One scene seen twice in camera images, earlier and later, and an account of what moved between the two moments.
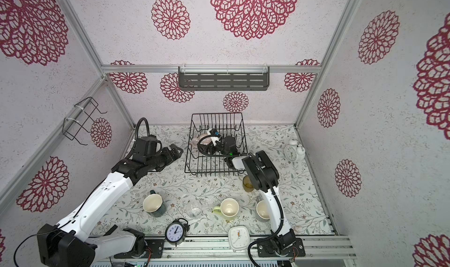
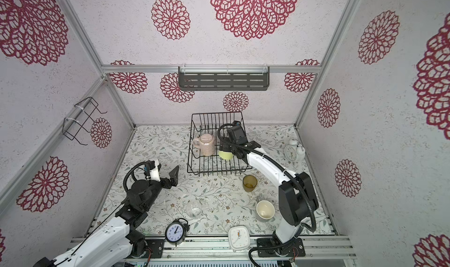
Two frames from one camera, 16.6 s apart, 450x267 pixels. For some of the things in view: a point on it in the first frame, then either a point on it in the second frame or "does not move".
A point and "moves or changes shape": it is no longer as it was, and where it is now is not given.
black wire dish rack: (217, 144) does not move
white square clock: (239, 238) does not move
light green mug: (228, 209) moves or changes shape
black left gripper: (169, 157) → (173, 178)
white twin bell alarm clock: (294, 151) does not move
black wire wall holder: (88, 106) does not move
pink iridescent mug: (206, 140) does not move
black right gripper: (212, 149) → (224, 146)
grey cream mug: (263, 211) does not move
